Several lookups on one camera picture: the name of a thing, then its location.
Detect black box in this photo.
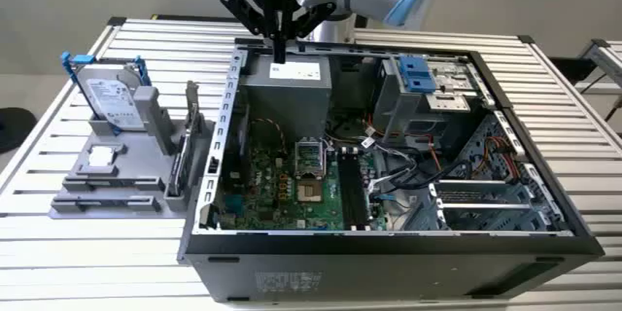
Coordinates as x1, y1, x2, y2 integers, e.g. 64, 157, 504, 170
548, 56, 596, 81

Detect metal disk bay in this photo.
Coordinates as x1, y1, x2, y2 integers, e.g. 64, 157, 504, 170
402, 178, 568, 234

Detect blue drive latch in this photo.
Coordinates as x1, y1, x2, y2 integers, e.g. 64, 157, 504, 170
396, 55, 435, 93

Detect grey power supply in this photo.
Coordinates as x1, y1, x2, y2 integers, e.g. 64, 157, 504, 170
240, 54, 334, 144

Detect thick black cable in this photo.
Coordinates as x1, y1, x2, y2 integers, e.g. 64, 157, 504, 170
378, 160, 475, 192

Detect orange power wire bundle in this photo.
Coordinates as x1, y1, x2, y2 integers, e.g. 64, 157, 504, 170
474, 135, 531, 185

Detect metal slat side table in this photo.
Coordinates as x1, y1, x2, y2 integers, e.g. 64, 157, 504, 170
574, 38, 622, 94

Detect thin orange wire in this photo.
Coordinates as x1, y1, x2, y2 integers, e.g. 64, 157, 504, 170
427, 135, 444, 173

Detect red black twisted wire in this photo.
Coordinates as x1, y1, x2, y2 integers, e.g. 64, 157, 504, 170
248, 117, 288, 154

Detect CPU socket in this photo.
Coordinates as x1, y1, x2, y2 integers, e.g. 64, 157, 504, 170
295, 178, 325, 205

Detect thin wires with white tags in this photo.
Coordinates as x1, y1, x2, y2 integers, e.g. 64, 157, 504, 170
323, 127, 390, 155

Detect grey wire bundle white connector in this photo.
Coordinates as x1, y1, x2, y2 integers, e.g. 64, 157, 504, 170
367, 165, 419, 195

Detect green motherboard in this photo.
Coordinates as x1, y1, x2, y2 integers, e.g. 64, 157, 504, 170
220, 143, 390, 232

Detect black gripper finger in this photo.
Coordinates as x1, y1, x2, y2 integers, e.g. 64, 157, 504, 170
279, 0, 338, 64
217, 0, 280, 64

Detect RAM slot with white clips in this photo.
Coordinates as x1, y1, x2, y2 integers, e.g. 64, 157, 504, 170
340, 147, 358, 232
351, 147, 372, 232

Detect black round stand base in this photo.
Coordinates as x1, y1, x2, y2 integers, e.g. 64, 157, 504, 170
0, 106, 37, 154

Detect black PC case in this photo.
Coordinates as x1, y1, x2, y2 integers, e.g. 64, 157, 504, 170
175, 36, 606, 304

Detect graphics card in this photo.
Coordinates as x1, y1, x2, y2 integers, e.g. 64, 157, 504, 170
164, 80, 203, 197

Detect grey parts rack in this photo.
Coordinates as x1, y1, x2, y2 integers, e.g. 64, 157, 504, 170
48, 87, 217, 220

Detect metal socket cover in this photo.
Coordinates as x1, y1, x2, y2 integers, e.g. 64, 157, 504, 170
293, 137, 327, 179

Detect silver CPU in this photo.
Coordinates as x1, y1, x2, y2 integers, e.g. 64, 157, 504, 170
87, 146, 117, 166

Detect metal drive cage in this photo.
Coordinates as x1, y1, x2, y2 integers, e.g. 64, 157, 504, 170
372, 54, 492, 144

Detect hard disk in blue carrier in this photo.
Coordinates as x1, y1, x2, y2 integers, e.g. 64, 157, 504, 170
60, 52, 152, 136

